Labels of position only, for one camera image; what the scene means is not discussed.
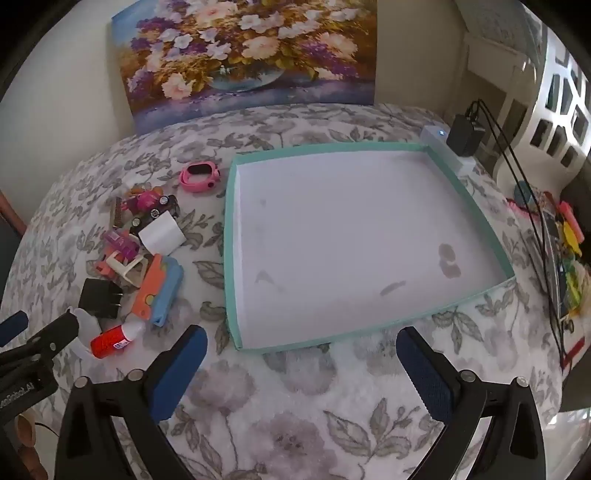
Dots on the black and gold patterned box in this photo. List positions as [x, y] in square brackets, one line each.
[119, 213]

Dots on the black toy car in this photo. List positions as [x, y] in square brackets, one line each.
[168, 205]

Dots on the grey floral blanket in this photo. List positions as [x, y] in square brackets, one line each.
[300, 415]

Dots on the pink smartwatch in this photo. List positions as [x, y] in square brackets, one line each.
[210, 183]

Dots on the teal and white box tray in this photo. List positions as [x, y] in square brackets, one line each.
[346, 240]

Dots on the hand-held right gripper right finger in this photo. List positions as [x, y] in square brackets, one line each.
[425, 374]

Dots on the black power adapter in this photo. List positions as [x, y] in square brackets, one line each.
[97, 295]

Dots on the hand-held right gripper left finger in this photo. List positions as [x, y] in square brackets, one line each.
[180, 369]

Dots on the red glue bottle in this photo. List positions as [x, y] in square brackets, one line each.
[108, 344]

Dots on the brown wooden frame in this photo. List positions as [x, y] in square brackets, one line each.
[10, 210]

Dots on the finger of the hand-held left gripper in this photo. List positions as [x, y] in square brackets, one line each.
[57, 334]
[11, 323]

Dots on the pale teal patterned board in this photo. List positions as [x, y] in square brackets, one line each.
[503, 21]

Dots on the grey power strip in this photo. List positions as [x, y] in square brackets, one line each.
[450, 159]

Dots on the pile of colourful toys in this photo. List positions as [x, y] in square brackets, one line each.
[570, 258]

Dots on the pink clear plastic box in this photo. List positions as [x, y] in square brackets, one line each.
[122, 242]

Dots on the flower painting canvas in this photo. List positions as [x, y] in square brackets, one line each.
[240, 55]

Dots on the black charger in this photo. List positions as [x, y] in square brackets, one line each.
[464, 136]

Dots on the white cabinet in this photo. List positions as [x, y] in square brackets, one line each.
[498, 64]

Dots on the white card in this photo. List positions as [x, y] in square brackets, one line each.
[159, 233]

